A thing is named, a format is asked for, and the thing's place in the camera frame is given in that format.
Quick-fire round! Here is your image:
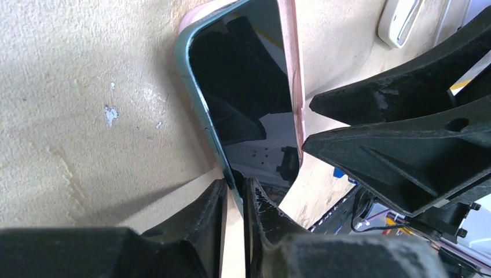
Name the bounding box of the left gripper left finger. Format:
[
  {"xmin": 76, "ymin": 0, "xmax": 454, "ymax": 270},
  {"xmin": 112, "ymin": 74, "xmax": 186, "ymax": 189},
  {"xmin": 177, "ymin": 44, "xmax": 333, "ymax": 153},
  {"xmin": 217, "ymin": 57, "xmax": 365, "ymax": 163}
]
[{"xmin": 1, "ymin": 180, "xmax": 227, "ymax": 277}]

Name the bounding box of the pink phone case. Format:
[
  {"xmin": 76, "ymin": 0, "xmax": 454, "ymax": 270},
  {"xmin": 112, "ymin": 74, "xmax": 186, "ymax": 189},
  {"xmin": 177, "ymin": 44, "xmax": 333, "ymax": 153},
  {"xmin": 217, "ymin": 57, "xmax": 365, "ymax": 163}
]
[{"xmin": 174, "ymin": 1, "xmax": 305, "ymax": 170}]

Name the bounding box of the blue black stapler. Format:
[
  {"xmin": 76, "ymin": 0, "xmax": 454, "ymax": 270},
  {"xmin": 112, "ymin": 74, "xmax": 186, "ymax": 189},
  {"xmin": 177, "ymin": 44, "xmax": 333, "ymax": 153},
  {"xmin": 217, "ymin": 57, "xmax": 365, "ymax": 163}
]
[{"xmin": 333, "ymin": 167, "xmax": 358, "ymax": 185}]

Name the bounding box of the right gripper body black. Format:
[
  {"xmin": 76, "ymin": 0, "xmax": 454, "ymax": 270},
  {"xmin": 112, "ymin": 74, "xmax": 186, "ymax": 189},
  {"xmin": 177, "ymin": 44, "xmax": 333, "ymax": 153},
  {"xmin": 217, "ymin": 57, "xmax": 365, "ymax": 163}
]
[{"xmin": 406, "ymin": 202, "xmax": 490, "ymax": 277}]

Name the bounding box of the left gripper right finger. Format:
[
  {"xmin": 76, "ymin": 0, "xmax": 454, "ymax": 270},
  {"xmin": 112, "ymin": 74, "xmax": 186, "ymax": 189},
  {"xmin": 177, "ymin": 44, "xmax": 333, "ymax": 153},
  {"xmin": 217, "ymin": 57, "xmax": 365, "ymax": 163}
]
[{"xmin": 243, "ymin": 178, "xmax": 447, "ymax": 277}]

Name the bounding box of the white phone case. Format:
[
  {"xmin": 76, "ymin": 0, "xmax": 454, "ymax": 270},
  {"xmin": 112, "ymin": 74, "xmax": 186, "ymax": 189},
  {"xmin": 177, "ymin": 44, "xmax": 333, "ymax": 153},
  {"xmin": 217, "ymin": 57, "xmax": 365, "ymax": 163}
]
[{"xmin": 377, "ymin": 0, "xmax": 424, "ymax": 49}]

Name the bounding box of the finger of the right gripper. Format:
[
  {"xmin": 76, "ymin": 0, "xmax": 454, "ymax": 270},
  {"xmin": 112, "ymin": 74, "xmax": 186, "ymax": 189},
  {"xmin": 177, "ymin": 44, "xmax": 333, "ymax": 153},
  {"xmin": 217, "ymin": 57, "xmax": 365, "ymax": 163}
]
[
  {"xmin": 309, "ymin": 15, "xmax": 490, "ymax": 126},
  {"xmin": 303, "ymin": 96, "xmax": 490, "ymax": 217}
]

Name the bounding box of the yellow-framed whiteboard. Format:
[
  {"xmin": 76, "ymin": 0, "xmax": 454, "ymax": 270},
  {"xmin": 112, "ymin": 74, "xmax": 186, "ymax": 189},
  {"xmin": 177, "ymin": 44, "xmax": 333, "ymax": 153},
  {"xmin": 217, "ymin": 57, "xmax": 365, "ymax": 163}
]
[{"xmin": 449, "ymin": 52, "xmax": 490, "ymax": 96}]

